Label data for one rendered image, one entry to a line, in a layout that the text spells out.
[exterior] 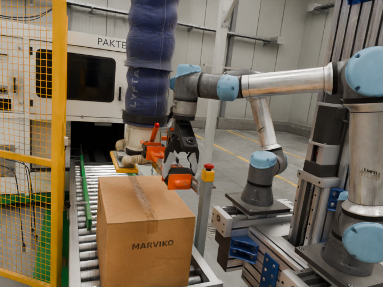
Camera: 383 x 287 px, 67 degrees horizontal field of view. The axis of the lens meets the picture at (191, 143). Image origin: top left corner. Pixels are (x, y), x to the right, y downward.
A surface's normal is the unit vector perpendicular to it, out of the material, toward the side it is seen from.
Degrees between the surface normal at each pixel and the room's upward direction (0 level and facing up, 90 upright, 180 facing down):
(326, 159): 90
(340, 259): 72
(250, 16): 90
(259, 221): 90
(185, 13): 90
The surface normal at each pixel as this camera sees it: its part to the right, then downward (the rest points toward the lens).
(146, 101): 0.18, -0.06
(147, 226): 0.36, 0.22
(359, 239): -0.34, 0.28
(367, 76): -0.36, 0.02
